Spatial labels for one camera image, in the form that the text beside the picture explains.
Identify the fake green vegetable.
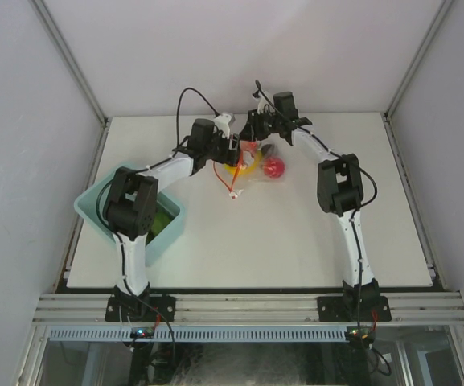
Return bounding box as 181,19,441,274
146,205,175,243

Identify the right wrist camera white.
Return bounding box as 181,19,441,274
252,90,274,114

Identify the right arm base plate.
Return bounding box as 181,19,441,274
317,296,392,322

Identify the clear zip top bag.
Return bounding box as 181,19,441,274
212,141,286,199

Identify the blue slotted cable duct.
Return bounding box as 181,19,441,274
49,326,347,343

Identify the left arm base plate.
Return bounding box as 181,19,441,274
105,294,176,322

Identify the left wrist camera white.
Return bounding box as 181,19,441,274
212,113,235,138

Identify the teal plastic bin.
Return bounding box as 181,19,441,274
74,162,186,266

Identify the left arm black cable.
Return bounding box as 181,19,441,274
175,87,220,142

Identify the aluminium rail frame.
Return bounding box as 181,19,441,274
32,292,464,326

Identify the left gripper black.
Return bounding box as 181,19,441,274
203,129,244,168

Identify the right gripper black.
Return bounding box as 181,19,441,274
240,109,282,142

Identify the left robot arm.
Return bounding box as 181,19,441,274
102,113,240,322

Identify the fake red yellow apple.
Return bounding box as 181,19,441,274
262,156,285,179

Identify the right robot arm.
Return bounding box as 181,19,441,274
240,85,380,321

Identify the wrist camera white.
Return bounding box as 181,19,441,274
252,90,274,114
212,113,235,138

